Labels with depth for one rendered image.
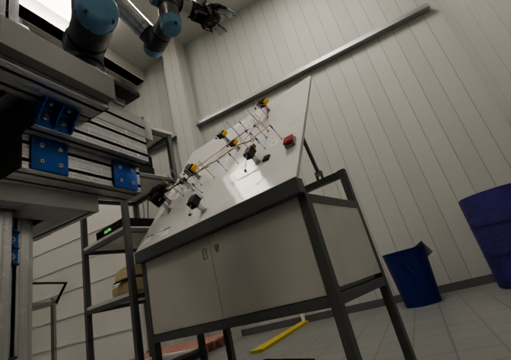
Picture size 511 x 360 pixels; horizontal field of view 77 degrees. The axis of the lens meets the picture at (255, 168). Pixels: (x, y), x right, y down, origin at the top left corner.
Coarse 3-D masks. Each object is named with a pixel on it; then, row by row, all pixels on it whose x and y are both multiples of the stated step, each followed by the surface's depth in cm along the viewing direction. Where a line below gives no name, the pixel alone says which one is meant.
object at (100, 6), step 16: (80, 0) 89; (96, 0) 91; (112, 0) 95; (80, 16) 90; (96, 16) 90; (112, 16) 93; (80, 32) 93; (96, 32) 93; (112, 32) 97; (96, 48) 98
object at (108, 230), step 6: (114, 222) 214; (120, 222) 209; (132, 222) 212; (138, 222) 216; (144, 222) 219; (150, 222) 223; (108, 228) 217; (114, 228) 213; (96, 234) 226; (102, 234) 221
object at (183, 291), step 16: (208, 240) 162; (160, 256) 183; (176, 256) 175; (192, 256) 167; (208, 256) 160; (160, 272) 181; (176, 272) 173; (192, 272) 165; (208, 272) 158; (160, 288) 179; (176, 288) 171; (192, 288) 164; (208, 288) 157; (160, 304) 177; (176, 304) 169; (192, 304) 162; (208, 304) 155; (160, 320) 175; (176, 320) 167; (192, 320) 160; (208, 320) 154
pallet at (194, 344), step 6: (216, 336) 404; (222, 336) 386; (186, 342) 423; (192, 342) 402; (210, 342) 362; (216, 342) 388; (222, 342) 398; (162, 348) 439; (168, 348) 416; (174, 348) 395; (180, 348) 382; (186, 348) 361; (192, 348) 344; (210, 348) 374; (216, 348) 384; (144, 354) 419
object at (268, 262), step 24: (264, 216) 143; (288, 216) 135; (216, 240) 158; (240, 240) 149; (264, 240) 141; (288, 240) 133; (216, 264) 156; (240, 264) 147; (264, 264) 139; (288, 264) 132; (312, 264) 125; (240, 288) 145; (264, 288) 137; (288, 288) 130; (312, 288) 124; (240, 312) 143
